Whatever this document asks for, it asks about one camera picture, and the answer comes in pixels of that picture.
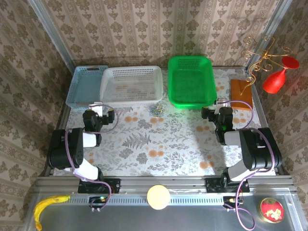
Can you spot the small black controller board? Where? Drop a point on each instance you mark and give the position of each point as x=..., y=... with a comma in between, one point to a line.
x=96, y=199
x=228, y=200

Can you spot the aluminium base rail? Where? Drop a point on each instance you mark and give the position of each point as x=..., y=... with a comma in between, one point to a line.
x=156, y=180

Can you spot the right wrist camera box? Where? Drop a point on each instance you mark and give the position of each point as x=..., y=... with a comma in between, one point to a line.
x=222, y=103

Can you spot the orange wooden board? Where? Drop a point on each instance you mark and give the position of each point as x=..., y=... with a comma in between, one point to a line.
x=237, y=91

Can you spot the aluminium frame post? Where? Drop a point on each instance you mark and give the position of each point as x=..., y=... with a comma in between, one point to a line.
x=54, y=36
x=277, y=16

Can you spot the red wine glass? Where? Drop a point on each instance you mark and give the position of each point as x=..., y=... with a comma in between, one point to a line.
x=274, y=83

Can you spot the white plastic basket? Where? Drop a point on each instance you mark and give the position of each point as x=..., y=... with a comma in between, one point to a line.
x=130, y=81

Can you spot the yellow banana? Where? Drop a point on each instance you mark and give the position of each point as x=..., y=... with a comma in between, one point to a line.
x=43, y=204

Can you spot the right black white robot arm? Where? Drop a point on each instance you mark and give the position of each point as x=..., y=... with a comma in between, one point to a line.
x=260, y=149

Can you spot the red round tin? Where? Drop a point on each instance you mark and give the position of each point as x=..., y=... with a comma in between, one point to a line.
x=272, y=210

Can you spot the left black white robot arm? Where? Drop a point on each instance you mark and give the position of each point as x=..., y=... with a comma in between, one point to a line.
x=60, y=149

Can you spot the pale yellow round ball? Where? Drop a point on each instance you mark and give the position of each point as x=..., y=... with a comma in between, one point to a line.
x=158, y=197

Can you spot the light blue plastic basket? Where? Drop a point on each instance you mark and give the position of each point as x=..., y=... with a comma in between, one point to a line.
x=81, y=84

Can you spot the green plastic basket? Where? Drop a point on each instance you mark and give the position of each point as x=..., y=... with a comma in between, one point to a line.
x=190, y=81

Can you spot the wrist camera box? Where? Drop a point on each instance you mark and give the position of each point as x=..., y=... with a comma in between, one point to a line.
x=96, y=107
x=222, y=103

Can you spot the floral patterned table mat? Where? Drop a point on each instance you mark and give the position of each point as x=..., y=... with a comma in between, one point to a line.
x=156, y=144

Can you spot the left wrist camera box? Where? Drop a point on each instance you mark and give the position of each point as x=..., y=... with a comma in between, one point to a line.
x=96, y=107

